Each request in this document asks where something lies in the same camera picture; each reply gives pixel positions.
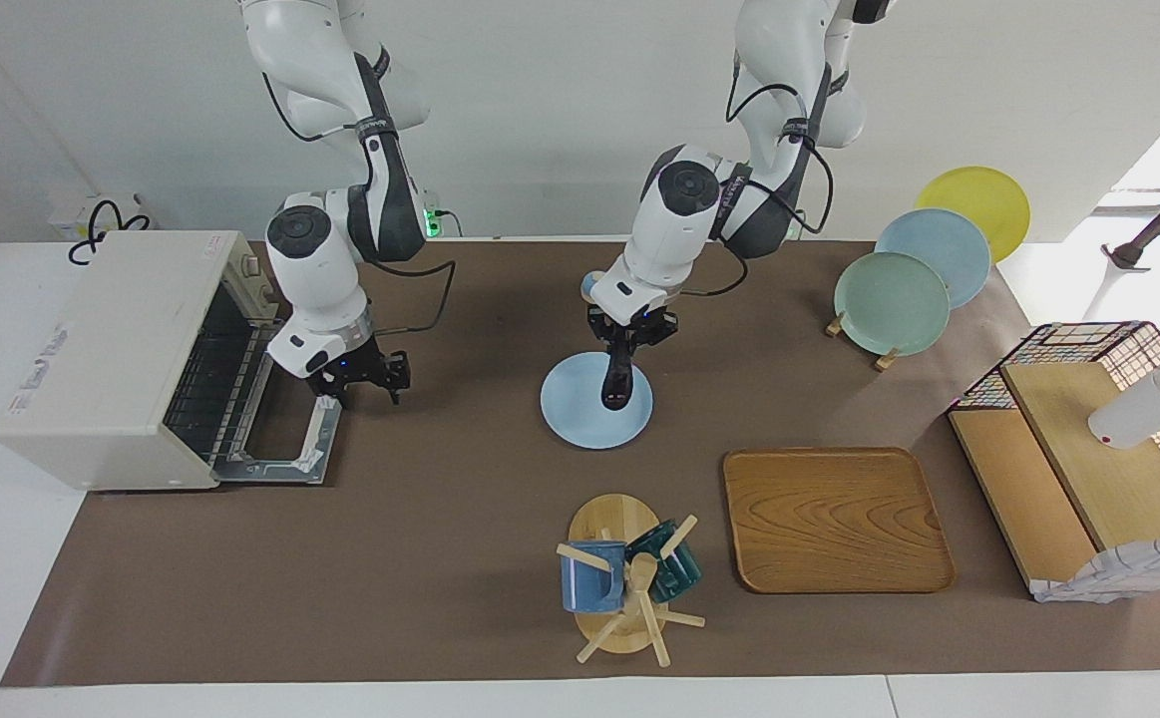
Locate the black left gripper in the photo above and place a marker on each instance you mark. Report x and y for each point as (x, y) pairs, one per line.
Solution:
(639, 329)

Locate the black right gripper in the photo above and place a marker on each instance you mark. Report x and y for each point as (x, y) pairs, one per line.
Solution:
(350, 371)

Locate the dark purple eggplant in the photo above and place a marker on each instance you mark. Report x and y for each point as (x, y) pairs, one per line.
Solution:
(617, 391)

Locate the light blue ringed plate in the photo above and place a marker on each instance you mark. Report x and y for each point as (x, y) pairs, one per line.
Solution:
(575, 409)

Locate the glass oven door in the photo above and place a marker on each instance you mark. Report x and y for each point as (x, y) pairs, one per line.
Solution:
(280, 464)

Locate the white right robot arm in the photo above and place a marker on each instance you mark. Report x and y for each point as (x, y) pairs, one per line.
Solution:
(315, 259)

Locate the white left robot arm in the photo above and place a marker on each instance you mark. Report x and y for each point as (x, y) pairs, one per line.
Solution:
(689, 229)

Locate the silver oven knob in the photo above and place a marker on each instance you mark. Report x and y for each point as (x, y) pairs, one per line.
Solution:
(252, 264)

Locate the cream toaster oven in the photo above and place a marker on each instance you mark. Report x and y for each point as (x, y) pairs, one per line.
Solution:
(101, 349)

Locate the wooden mug tree stand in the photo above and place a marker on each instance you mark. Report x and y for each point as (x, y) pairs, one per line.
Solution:
(611, 519)

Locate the white power adapter green light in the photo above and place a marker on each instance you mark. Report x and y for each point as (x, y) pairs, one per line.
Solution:
(432, 221)

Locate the brown table mat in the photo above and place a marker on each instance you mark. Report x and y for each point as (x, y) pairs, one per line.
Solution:
(440, 548)

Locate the dark green mug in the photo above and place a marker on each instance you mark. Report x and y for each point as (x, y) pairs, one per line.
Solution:
(674, 568)

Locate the blue mug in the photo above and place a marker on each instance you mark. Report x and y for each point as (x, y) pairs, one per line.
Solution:
(589, 588)

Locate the wooden plate rack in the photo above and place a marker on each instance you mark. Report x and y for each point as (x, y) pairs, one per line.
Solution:
(885, 357)

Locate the wooden serving tray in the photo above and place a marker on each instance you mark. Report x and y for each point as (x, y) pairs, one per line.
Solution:
(839, 519)

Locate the pale green plate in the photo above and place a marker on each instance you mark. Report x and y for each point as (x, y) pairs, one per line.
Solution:
(889, 304)

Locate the white power strip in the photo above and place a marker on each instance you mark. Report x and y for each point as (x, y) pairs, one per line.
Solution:
(71, 214)

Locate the pale blue large plate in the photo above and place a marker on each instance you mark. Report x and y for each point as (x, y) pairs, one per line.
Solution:
(949, 239)

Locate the yellow plate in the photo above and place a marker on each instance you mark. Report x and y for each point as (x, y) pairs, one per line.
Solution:
(988, 199)

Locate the white cup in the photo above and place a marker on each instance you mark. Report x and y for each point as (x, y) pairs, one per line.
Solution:
(1138, 414)

